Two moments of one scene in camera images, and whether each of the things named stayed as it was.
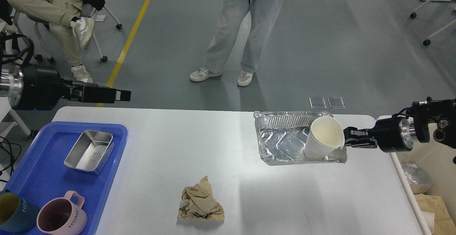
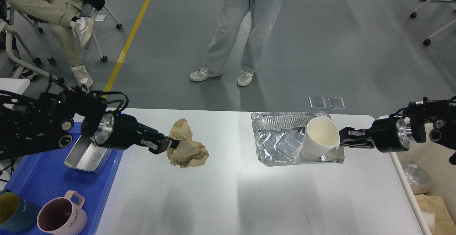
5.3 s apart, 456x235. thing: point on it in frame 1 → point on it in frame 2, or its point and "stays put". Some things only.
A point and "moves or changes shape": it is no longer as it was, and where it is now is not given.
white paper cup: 326,135 moves or changes shape
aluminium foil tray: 281,136 stays put
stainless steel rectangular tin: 91,151 stays put
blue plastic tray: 41,175 stays put
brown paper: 197,203 → 188,153
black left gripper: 34,86 → 119,130
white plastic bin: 429,173 stays put
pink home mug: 62,215 stays put
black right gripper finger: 368,142 stays put
